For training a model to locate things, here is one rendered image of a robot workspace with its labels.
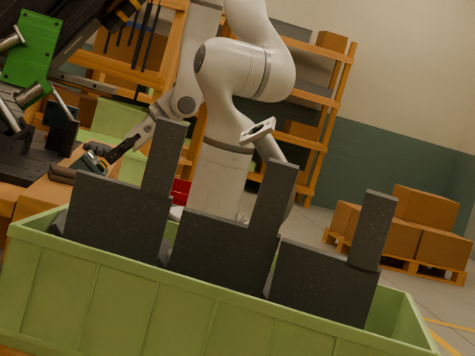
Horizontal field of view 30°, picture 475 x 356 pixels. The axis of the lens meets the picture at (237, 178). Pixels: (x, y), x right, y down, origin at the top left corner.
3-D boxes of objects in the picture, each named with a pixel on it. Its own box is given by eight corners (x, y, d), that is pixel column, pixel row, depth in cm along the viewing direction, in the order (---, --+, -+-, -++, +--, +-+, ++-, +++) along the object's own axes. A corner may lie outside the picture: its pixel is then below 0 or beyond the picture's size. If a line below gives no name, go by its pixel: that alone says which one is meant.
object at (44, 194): (115, 186, 331) (126, 147, 329) (67, 281, 182) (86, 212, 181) (78, 176, 329) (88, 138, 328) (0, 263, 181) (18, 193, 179)
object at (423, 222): (421, 264, 929) (442, 196, 922) (463, 287, 855) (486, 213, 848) (321, 241, 888) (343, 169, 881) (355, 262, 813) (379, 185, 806)
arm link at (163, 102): (177, 128, 237) (174, 122, 246) (215, 97, 236) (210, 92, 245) (156, 104, 234) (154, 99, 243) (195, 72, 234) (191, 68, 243)
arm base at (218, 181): (249, 226, 215) (269, 152, 212) (244, 243, 196) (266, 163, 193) (174, 205, 215) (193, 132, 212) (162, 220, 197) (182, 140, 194)
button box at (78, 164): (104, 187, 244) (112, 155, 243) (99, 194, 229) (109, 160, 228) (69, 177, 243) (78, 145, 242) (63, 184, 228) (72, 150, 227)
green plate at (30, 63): (43, 99, 245) (65, 29, 249) (41, 92, 237) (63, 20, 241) (2, 87, 244) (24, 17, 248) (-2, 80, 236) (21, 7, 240)
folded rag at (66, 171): (87, 184, 217) (90, 172, 216) (90, 190, 209) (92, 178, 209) (47, 174, 214) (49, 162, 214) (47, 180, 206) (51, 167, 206)
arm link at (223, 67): (261, 157, 199) (288, 54, 195) (184, 141, 192) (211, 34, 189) (242, 146, 210) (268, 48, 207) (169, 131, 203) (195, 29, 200)
